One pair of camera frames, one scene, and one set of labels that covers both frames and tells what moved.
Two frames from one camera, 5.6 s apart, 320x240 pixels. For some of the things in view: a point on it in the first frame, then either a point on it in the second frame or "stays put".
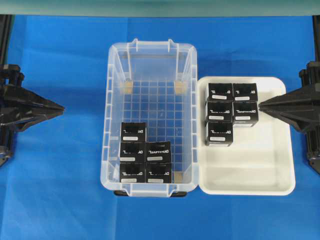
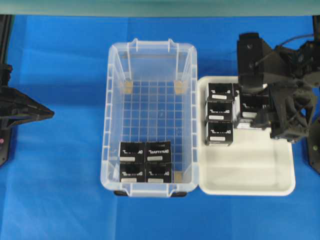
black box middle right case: [158, 152] stays put
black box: [133, 132] -> [250, 105]
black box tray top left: [220, 92] stays put
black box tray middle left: [219, 111] stays put
